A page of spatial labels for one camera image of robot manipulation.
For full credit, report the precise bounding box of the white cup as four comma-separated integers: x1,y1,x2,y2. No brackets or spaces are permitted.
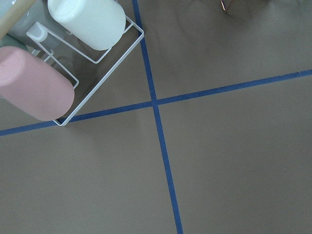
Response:
48,0,126,51

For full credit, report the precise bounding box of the pink cup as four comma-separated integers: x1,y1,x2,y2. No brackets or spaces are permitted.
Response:
0,46,75,121

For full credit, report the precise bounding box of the grey cup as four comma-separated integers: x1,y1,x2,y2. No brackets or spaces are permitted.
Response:
0,0,66,50

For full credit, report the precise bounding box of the white wire cup rack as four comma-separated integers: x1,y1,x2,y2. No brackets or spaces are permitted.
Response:
26,17,144,126

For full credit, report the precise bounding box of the copper wire bottle rack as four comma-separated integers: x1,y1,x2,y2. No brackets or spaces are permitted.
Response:
220,0,234,12

